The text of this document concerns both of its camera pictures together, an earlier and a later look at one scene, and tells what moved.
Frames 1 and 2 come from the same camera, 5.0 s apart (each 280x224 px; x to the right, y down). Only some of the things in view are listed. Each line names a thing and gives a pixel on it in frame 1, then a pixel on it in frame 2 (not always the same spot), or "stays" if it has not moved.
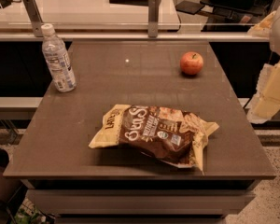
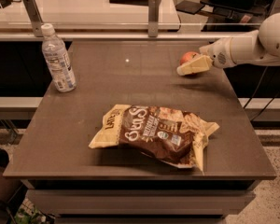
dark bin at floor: (3, 190) stays
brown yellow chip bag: (163, 133) stays
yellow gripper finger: (273, 91) -> (218, 53)
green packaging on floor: (29, 214) stays
